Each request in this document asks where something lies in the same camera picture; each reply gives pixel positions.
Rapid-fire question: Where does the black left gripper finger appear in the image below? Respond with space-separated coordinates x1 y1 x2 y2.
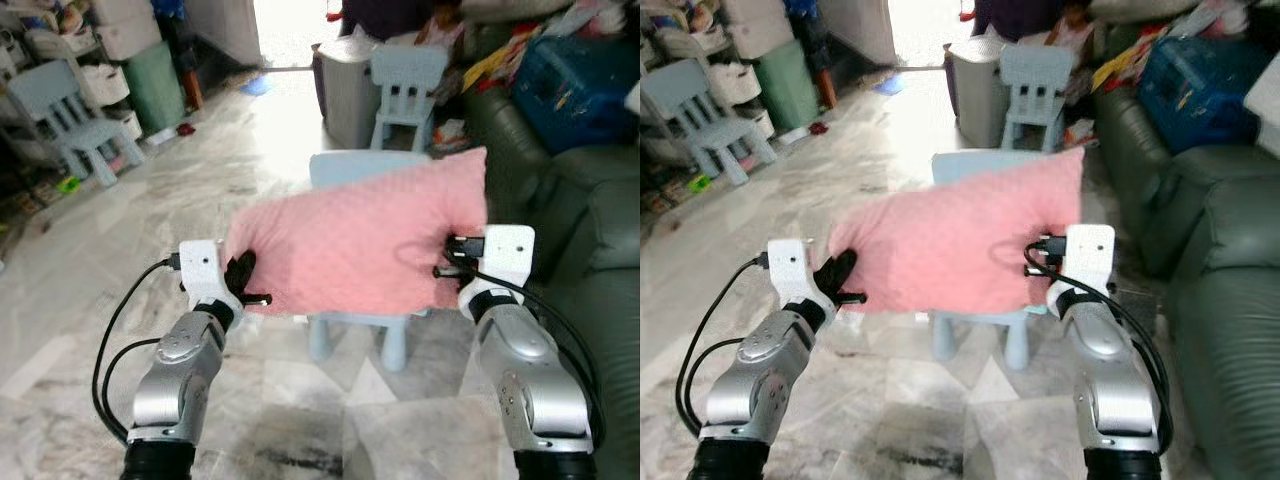
816 248 858 293
227 250 258 293

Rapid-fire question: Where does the pink dotted pillow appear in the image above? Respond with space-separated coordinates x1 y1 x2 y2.
828 147 1086 316
222 147 489 319

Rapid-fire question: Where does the dark green leather sofa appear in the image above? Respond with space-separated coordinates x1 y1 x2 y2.
460 25 641 480
1090 25 1280 480

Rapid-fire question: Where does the light blue plastic child chair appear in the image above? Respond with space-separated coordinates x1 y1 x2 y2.
305 150 436 373
928 150 1051 371
1000 45 1076 153
640 58 778 188
370 45 451 153
5 58 146 188

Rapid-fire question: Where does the green storage bin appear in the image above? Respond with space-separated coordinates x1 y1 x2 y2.
755 40 821 136
122 42 188 136

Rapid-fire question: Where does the grey laundry bin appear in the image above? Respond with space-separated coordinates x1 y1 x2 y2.
313 35 383 151
945 35 1011 151

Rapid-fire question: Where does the yellow cloth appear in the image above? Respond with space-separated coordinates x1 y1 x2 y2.
1092 45 1161 93
462 40 531 93

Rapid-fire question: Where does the blue plastic crate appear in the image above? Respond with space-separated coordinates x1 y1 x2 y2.
1138 35 1266 156
512 35 641 156

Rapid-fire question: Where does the small child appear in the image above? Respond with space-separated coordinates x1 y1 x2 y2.
1045 0 1101 56
415 5 471 51

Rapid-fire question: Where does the large white storage box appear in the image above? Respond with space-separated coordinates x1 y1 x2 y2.
92 0 161 61
722 0 791 59

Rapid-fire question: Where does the beige cushion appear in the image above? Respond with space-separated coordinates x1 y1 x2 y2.
488 0 576 23
1090 0 1201 23

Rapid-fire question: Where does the pile of clothes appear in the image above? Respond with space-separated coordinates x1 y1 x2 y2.
1160 0 1266 46
530 0 641 46

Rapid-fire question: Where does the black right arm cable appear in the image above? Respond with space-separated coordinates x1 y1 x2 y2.
443 235 606 451
1022 235 1173 451

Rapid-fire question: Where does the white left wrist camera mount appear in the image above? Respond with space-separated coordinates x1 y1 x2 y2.
765 238 833 326
178 240 246 326

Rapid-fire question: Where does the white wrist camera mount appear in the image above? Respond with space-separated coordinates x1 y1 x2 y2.
765 238 833 326
178 240 246 326
1045 224 1116 316
458 225 536 319

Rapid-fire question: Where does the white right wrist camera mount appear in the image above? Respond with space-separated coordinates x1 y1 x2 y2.
458 225 536 319
1045 224 1116 316

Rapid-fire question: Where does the long black left arm cable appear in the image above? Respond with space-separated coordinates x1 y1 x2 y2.
675 252 771 441
92 253 183 448

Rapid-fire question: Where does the short black left arm cable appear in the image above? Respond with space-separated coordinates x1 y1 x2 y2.
100 337 163 443
683 337 749 439

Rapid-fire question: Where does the white storage box with handle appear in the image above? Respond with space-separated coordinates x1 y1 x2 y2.
78 65 131 109
710 63 761 107

